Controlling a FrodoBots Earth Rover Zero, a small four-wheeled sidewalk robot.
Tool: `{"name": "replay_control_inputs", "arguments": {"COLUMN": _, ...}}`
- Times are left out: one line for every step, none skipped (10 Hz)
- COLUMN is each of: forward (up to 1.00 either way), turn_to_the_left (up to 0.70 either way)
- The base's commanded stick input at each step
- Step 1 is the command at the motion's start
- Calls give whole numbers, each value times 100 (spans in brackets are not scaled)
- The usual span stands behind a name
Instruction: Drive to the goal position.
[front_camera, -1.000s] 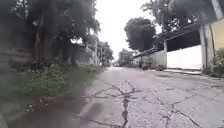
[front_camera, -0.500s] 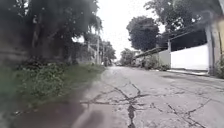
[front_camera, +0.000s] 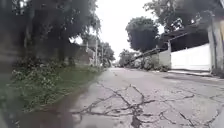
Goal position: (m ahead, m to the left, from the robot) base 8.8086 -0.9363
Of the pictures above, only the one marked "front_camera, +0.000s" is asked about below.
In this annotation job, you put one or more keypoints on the pole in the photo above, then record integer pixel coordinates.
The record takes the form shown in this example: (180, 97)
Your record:
(96, 50)

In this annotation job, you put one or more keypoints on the small building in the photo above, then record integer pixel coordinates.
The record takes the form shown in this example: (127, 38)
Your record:
(83, 55)

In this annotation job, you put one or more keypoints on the cracked grey concrete road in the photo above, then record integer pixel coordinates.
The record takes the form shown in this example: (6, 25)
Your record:
(133, 86)

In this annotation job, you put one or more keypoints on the round dark tree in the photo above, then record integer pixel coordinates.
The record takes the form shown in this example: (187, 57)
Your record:
(141, 33)

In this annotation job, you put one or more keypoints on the grass verge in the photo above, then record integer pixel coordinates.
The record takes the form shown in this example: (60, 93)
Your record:
(43, 83)

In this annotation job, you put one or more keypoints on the row of trees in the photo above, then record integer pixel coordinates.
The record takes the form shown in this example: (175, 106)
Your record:
(50, 26)

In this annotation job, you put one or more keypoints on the grey pavement strip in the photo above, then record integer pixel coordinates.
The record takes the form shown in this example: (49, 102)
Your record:
(190, 72)

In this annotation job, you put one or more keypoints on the large overhanging tree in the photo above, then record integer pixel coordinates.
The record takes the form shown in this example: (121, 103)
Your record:
(173, 13)

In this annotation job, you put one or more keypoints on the building with dark roof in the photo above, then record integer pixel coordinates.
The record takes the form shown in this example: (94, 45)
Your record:
(200, 35)

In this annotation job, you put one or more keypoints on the bushes along wall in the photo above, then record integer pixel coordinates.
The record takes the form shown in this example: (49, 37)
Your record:
(146, 63)

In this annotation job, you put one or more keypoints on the white boundary wall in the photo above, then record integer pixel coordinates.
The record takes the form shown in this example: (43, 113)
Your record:
(191, 58)

